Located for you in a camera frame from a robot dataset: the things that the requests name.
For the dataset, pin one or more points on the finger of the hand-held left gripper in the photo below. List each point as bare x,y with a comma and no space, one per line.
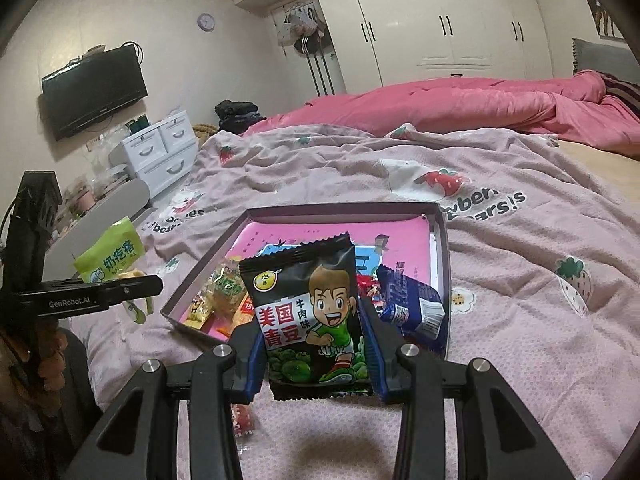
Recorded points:
135,287

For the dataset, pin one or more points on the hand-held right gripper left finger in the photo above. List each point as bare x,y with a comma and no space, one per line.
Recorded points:
256,365

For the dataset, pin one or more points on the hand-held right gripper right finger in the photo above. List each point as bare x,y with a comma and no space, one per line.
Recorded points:
374,360

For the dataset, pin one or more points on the light green snack packet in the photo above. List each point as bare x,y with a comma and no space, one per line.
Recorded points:
110,255

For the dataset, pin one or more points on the yellow orange rice cracker packet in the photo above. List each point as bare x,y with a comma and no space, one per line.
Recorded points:
244,310

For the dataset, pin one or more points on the dark blue snack packet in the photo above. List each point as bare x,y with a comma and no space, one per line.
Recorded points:
405,305

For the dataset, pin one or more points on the black cartoon snack packet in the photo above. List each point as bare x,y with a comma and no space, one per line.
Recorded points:
305,320

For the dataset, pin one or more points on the dark purple cardboard box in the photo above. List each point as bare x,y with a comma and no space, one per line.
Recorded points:
444,270

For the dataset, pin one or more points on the person's left hand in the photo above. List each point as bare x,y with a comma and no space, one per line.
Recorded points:
50,355

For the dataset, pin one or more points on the pink cup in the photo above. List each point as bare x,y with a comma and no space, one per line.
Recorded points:
84,200

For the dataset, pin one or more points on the small printed candy wrapper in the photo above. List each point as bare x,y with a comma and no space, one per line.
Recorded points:
243,420

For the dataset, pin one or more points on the yellow snack packet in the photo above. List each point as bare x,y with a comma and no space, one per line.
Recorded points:
200,312

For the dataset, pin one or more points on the red snack packet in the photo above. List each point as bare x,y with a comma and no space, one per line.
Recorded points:
367,285

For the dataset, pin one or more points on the grey round table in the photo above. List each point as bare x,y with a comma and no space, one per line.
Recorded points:
115,205

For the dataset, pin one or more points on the clear packet with green label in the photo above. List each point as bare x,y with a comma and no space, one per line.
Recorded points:
227,287

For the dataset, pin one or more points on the clear plastic bag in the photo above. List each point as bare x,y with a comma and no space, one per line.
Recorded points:
107,160

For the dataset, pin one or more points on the white drawer cabinet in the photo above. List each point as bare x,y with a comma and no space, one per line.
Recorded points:
160,160

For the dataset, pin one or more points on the printed strawberry blanket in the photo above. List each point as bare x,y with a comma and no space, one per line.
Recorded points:
500,310

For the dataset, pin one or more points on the pink picture book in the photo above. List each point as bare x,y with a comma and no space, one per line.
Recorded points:
310,232

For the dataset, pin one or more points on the green bottles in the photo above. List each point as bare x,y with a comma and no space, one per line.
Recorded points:
138,122

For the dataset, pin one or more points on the brown woven item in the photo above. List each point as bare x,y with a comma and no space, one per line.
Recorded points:
205,130

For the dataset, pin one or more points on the pile of dark clothes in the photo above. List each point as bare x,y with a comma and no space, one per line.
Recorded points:
235,112

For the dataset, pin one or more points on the pink quilt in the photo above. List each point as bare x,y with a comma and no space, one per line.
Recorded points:
450,105

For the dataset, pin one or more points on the beige bed sheet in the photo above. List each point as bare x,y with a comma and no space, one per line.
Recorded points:
600,165

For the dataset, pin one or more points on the coat rack with clothes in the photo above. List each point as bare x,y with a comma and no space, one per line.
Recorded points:
305,25

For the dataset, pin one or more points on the white wardrobe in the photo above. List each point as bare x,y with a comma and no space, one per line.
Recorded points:
425,20

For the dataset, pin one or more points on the dark striped pillow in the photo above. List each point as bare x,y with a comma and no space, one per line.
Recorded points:
625,90

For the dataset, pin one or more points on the black wall television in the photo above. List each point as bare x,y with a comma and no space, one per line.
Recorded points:
95,90

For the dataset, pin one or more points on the purple wall clock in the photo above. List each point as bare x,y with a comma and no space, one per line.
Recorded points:
206,21

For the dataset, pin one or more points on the wall poster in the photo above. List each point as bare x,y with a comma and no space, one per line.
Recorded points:
602,15

